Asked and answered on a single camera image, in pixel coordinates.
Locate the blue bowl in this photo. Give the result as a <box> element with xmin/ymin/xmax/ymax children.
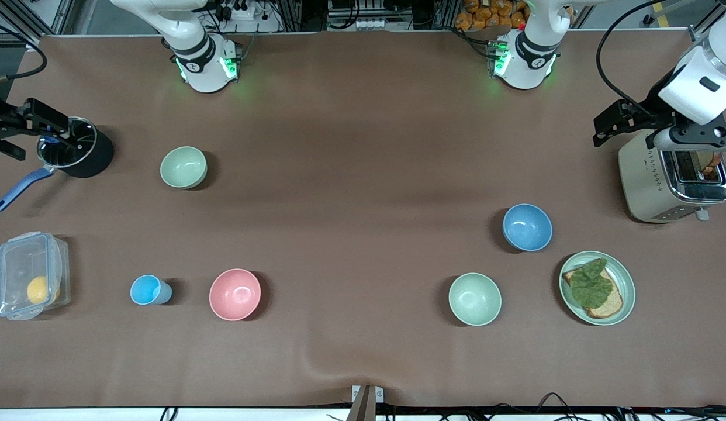
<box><xmin>503</xmin><ymin>203</ymin><xmax>554</xmax><ymax>252</ymax></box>

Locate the light green bowl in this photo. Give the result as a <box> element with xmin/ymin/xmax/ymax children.
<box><xmin>160</xmin><ymin>146</ymin><xmax>208</xmax><ymax>189</ymax></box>
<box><xmin>448</xmin><ymin>272</ymin><xmax>502</xmax><ymax>326</ymax></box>

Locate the pink bowl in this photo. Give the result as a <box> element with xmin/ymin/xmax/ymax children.
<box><xmin>209</xmin><ymin>268</ymin><xmax>262</xmax><ymax>322</ymax></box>

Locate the toast slice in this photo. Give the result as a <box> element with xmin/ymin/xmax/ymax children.
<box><xmin>693</xmin><ymin>151</ymin><xmax>724</xmax><ymax>180</ymax></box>

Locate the glass pot lid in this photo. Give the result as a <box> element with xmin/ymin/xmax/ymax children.
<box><xmin>37</xmin><ymin>117</ymin><xmax>98</xmax><ymax>169</ymax></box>

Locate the cream and chrome toaster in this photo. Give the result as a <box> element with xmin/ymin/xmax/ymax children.
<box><xmin>618</xmin><ymin>130</ymin><xmax>726</xmax><ymax>223</ymax></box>

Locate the clear plastic food container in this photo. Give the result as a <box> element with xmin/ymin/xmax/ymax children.
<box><xmin>0</xmin><ymin>232</ymin><xmax>71</xmax><ymax>321</ymax></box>

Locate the yellow lemon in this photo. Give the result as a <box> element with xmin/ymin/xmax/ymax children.
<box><xmin>27</xmin><ymin>276</ymin><xmax>61</xmax><ymax>305</ymax></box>

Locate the green lettuce leaf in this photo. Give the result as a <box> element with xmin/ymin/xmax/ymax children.
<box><xmin>570</xmin><ymin>258</ymin><xmax>614</xmax><ymax>309</ymax></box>

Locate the light green plate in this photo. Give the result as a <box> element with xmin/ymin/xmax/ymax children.
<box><xmin>559</xmin><ymin>251</ymin><xmax>637</xmax><ymax>326</ymax></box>

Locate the bag of orange snacks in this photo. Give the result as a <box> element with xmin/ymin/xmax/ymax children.
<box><xmin>455</xmin><ymin>0</ymin><xmax>530</xmax><ymax>31</ymax></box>

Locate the slice of brown bread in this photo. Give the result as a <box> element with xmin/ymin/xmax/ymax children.
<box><xmin>562</xmin><ymin>266</ymin><xmax>624</xmax><ymax>319</ymax></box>

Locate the light blue cup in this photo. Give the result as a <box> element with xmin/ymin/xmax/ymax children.
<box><xmin>130</xmin><ymin>275</ymin><xmax>172</xmax><ymax>306</ymax></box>

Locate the white power strip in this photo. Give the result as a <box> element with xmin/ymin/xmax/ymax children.
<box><xmin>214</xmin><ymin>0</ymin><xmax>264</xmax><ymax>22</ymax></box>
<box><xmin>328</xmin><ymin>18</ymin><xmax>388</xmax><ymax>32</ymax></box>

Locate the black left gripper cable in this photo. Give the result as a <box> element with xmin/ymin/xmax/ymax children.
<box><xmin>596</xmin><ymin>0</ymin><xmax>691</xmax><ymax>113</ymax></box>

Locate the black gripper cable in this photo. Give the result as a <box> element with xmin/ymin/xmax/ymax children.
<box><xmin>596</xmin><ymin>0</ymin><xmax>691</xmax><ymax>113</ymax></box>
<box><xmin>0</xmin><ymin>20</ymin><xmax>48</xmax><ymax>80</ymax></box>

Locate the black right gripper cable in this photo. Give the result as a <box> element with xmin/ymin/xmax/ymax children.
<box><xmin>0</xmin><ymin>20</ymin><xmax>48</xmax><ymax>80</ymax></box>

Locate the black pot with blue handle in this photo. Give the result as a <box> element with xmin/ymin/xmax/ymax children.
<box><xmin>0</xmin><ymin>117</ymin><xmax>114</xmax><ymax>212</ymax></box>

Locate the aluminium frame profile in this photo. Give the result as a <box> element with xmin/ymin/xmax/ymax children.
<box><xmin>0</xmin><ymin>0</ymin><xmax>77</xmax><ymax>44</ymax></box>

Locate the black looped cable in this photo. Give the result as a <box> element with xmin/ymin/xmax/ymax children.
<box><xmin>533</xmin><ymin>392</ymin><xmax>580</xmax><ymax>413</ymax></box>

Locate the metal table edge bracket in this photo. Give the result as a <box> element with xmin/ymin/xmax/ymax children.
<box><xmin>351</xmin><ymin>385</ymin><xmax>385</xmax><ymax>405</ymax></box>

